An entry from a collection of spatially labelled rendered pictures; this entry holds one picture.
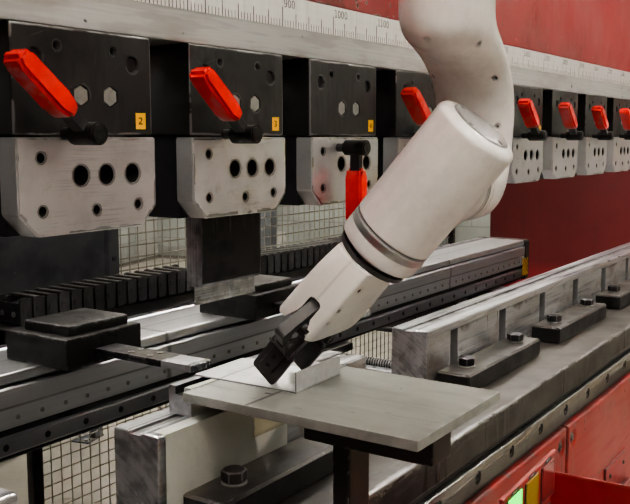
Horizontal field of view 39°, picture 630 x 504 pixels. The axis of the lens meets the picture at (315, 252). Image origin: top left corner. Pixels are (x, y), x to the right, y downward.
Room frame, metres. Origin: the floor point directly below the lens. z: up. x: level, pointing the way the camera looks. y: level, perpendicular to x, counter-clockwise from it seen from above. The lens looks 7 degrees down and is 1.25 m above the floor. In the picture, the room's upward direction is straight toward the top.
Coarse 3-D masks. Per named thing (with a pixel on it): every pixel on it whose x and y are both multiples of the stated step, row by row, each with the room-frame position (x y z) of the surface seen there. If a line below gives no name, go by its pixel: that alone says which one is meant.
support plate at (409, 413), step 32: (224, 384) 0.90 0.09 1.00; (320, 384) 0.90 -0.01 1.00; (352, 384) 0.90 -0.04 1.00; (384, 384) 0.90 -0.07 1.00; (416, 384) 0.90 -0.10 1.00; (448, 384) 0.90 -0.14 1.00; (256, 416) 0.82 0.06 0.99; (288, 416) 0.80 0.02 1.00; (320, 416) 0.80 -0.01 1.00; (352, 416) 0.80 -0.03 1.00; (384, 416) 0.80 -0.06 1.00; (416, 416) 0.80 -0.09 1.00; (448, 416) 0.80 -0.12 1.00; (416, 448) 0.73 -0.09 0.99
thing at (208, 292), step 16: (192, 224) 0.92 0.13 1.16; (208, 224) 0.92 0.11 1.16; (224, 224) 0.94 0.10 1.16; (240, 224) 0.97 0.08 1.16; (256, 224) 0.99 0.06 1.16; (192, 240) 0.92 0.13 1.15; (208, 240) 0.92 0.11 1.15; (224, 240) 0.94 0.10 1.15; (240, 240) 0.97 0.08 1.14; (256, 240) 0.99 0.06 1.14; (192, 256) 0.92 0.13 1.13; (208, 256) 0.92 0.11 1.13; (224, 256) 0.94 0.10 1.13; (240, 256) 0.97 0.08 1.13; (256, 256) 0.99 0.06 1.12; (192, 272) 0.92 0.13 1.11; (208, 272) 0.92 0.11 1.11; (224, 272) 0.94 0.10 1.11; (240, 272) 0.97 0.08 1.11; (256, 272) 0.99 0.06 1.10; (208, 288) 0.93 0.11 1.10; (224, 288) 0.96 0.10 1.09; (240, 288) 0.98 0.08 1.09
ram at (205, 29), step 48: (0, 0) 0.68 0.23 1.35; (48, 0) 0.72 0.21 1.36; (96, 0) 0.76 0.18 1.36; (336, 0) 1.07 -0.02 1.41; (384, 0) 1.16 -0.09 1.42; (528, 0) 1.58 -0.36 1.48; (576, 0) 1.79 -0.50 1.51; (624, 0) 2.07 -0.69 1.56; (240, 48) 0.92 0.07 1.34; (288, 48) 0.99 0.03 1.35; (336, 48) 1.07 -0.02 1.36; (384, 48) 1.16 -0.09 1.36; (528, 48) 1.58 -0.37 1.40; (576, 48) 1.80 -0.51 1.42; (624, 48) 2.08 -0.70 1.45; (624, 96) 2.09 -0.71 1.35
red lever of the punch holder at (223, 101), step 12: (192, 72) 0.82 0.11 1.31; (204, 72) 0.82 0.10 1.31; (204, 84) 0.82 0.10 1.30; (216, 84) 0.83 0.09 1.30; (204, 96) 0.84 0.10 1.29; (216, 96) 0.83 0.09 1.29; (228, 96) 0.84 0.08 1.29; (216, 108) 0.84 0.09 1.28; (228, 108) 0.84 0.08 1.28; (240, 108) 0.85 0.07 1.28; (228, 120) 0.86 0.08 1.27; (240, 120) 0.86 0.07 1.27; (228, 132) 0.88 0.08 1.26; (240, 132) 0.87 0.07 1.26; (252, 132) 0.86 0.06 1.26
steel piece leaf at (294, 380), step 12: (336, 360) 0.94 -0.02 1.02; (240, 372) 0.94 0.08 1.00; (252, 372) 0.94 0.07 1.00; (288, 372) 0.94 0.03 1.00; (300, 372) 0.88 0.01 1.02; (312, 372) 0.89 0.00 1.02; (324, 372) 0.91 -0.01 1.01; (336, 372) 0.94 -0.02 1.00; (252, 384) 0.90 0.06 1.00; (264, 384) 0.90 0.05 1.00; (276, 384) 0.90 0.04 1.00; (288, 384) 0.90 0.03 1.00; (300, 384) 0.88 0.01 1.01; (312, 384) 0.89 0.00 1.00
